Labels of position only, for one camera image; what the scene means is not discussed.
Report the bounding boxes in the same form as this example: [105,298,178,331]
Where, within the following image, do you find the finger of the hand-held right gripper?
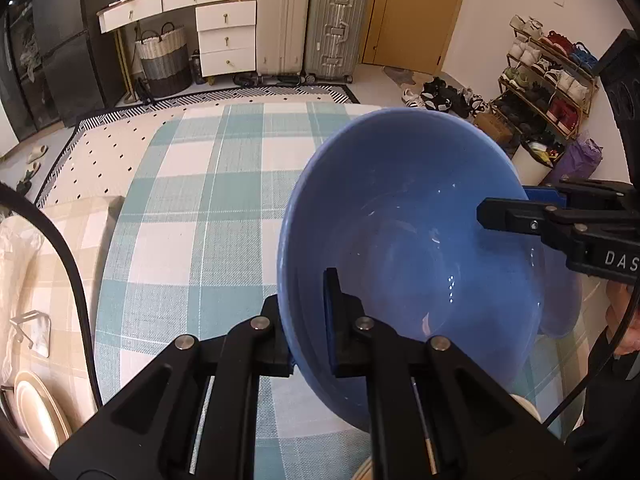
[476,197,591,256]
[522,177,633,211]

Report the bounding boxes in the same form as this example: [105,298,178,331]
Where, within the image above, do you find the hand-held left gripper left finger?
[47,294,296,480]

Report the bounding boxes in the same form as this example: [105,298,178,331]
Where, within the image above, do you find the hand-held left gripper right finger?
[322,267,578,480]

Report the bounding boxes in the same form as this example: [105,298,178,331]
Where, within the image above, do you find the blue bowl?
[276,107,546,433]
[535,255,583,338]

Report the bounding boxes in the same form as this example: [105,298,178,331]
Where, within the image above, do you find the person's right forearm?
[567,330,640,480]

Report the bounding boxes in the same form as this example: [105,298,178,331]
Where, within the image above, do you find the person's right hand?
[605,280,640,356]

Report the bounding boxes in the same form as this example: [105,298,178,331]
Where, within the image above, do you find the white trash bin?
[510,137,566,188]

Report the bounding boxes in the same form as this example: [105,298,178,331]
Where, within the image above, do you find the purple bag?
[547,132,603,186]

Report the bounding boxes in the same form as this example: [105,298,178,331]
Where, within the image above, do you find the brown cardboard box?
[472,110,516,146]

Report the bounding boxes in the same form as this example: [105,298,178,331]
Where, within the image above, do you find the shoe rack with shoes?
[490,15,601,161]

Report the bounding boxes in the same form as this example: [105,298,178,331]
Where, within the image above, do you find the pile of shoes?
[400,76,493,118]

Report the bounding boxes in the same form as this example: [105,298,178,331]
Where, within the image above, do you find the teal checked tablecloth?
[94,101,593,480]

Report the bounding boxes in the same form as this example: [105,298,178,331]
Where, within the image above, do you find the grey floor cloth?
[382,66,416,86]

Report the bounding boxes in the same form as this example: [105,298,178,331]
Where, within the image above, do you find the beige checked cloth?
[0,195,126,456]

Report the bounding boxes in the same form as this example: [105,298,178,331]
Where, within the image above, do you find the wooden door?
[361,0,473,77]

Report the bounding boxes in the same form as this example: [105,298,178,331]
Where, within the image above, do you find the small cream plate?
[12,370,73,461]

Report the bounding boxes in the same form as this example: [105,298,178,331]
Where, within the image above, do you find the silver suitcase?
[304,0,370,85]

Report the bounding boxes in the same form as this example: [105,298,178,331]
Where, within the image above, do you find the white suitcase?
[255,0,312,86]

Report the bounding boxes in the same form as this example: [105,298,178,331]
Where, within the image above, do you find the pair of dark slippers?
[14,162,42,195]

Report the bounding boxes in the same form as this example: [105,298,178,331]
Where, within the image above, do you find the woven laundry basket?
[135,22,193,98]

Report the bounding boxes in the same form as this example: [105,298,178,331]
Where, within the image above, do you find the white vanity desk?
[96,0,258,101]

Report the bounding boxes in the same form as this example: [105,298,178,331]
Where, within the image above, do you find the black refrigerator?
[32,0,126,126]

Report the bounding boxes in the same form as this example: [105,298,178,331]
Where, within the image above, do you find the dark glass cabinet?
[0,0,61,143]

